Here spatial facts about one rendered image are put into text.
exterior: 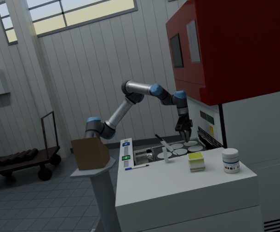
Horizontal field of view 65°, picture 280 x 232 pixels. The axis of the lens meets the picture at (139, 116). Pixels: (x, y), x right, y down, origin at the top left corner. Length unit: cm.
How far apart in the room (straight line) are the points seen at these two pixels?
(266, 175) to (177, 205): 72
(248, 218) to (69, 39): 406
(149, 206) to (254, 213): 47
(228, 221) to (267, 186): 53
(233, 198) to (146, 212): 38
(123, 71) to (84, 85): 85
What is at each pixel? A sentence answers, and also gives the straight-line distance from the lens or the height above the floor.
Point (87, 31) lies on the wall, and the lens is 437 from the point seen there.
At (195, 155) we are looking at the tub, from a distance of 114.
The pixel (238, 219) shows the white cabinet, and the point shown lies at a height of 77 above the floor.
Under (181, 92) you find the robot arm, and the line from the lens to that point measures 147.
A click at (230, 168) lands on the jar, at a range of 109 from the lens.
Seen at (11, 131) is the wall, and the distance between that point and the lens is 572.
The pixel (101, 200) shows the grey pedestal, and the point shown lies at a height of 54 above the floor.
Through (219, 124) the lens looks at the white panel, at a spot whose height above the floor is 110.
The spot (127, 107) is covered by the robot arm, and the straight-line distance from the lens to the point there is 184.
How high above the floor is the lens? 151
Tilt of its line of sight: 13 degrees down
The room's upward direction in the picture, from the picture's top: 12 degrees counter-clockwise
